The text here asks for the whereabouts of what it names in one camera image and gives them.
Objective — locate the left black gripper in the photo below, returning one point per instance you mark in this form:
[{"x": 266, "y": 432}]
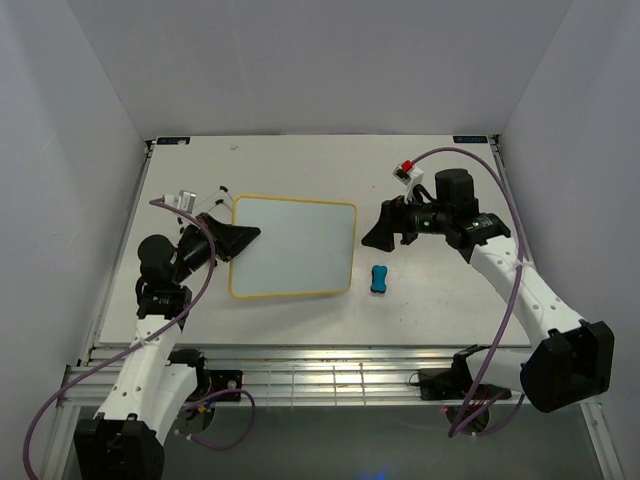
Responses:
[{"x": 230, "y": 240}]

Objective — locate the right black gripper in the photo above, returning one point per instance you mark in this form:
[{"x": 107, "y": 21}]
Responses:
[{"x": 393, "y": 219}]

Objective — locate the blue whiteboard eraser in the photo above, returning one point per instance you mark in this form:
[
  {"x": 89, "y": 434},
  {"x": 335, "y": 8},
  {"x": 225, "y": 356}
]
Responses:
[{"x": 378, "y": 279}]

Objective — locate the yellow framed whiteboard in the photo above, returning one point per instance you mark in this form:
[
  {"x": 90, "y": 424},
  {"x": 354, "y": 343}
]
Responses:
[{"x": 306, "y": 247}]

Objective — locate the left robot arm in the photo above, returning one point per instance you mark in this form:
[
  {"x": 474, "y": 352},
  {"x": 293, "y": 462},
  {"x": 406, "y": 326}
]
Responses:
[{"x": 158, "y": 382}]

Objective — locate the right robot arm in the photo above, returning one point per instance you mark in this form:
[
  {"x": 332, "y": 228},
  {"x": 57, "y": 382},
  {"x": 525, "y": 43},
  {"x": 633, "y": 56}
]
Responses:
[{"x": 571, "y": 358}]

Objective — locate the right blue table label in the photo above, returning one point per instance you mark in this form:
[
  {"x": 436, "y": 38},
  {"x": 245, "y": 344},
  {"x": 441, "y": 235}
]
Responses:
[{"x": 470, "y": 139}]

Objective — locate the blue table label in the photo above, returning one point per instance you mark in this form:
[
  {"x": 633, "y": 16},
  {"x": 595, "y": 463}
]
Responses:
[
  {"x": 178, "y": 141},
  {"x": 470, "y": 139}
]

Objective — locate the left blue table label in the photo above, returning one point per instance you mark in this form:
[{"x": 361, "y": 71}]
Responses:
[{"x": 178, "y": 141}]

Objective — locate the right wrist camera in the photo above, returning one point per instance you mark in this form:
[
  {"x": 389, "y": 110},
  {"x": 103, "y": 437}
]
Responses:
[{"x": 410, "y": 176}]

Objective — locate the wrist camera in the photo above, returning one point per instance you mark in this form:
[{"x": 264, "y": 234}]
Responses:
[
  {"x": 410, "y": 176},
  {"x": 183, "y": 201}
]

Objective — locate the black wire whiteboard stand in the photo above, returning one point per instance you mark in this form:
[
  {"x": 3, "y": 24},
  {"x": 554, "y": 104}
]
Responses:
[{"x": 217, "y": 204}]

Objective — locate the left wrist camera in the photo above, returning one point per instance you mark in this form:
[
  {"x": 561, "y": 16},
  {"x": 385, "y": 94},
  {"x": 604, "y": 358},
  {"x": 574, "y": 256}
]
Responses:
[{"x": 183, "y": 201}]

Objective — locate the aluminium rail frame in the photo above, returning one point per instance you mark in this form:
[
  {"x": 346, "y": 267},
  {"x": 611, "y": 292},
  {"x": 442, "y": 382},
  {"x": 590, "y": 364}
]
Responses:
[{"x": 293, "y": 376}]

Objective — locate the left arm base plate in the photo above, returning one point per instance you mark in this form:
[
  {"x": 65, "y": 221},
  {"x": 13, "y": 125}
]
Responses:
[{"x": 220, "y": 380}]

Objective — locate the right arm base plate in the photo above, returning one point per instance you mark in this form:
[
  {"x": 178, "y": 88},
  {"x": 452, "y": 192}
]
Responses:
[{"x": 440, "y": 385}]

